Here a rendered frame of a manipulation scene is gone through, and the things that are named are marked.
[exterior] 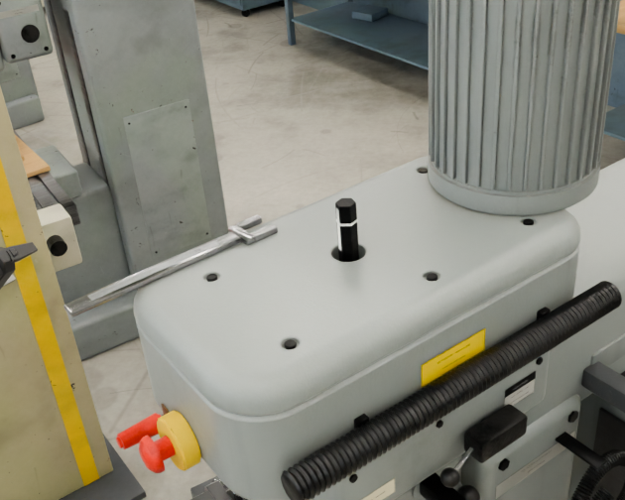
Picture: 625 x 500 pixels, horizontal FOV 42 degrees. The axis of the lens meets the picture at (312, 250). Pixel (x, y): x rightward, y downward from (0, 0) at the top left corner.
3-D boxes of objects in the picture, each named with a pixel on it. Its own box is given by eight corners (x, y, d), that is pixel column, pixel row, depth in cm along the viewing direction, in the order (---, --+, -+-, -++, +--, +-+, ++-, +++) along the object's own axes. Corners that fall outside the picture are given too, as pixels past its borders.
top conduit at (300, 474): (303, 514, 74) (300, 488, 72) (277, 486, 77) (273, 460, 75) (621, 312, 95) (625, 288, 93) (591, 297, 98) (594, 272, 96)
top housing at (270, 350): (258, 536, 77) (237, 412, 69) (137, 391, 96) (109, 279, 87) (585, 329, 99) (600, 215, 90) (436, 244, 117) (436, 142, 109)
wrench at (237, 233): (75, 322, 81) (73, 316, 81) (60, 306, 84) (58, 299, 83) (277, 232, 93) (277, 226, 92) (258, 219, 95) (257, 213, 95)
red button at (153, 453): (156, 484, 82) (148, 456, 80) (138, 461, 85) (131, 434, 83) (185, 468, 84) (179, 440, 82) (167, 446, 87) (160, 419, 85)
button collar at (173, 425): (188, 482, 84) (179, 440, 80) (162, 448, 88) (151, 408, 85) (205, 473, 84) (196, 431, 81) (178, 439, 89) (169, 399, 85)
